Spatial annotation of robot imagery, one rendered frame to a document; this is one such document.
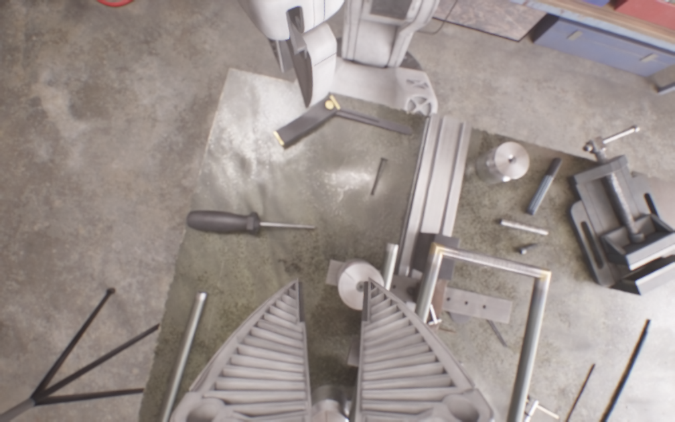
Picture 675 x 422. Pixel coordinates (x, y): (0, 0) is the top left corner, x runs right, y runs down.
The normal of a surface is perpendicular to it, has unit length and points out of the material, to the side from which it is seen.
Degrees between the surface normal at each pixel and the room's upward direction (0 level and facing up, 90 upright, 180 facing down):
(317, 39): 22
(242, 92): 0
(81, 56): 0
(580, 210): 0
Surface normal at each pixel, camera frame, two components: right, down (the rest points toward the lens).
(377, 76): 0.10, -0.51
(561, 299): 0.04, -0.06
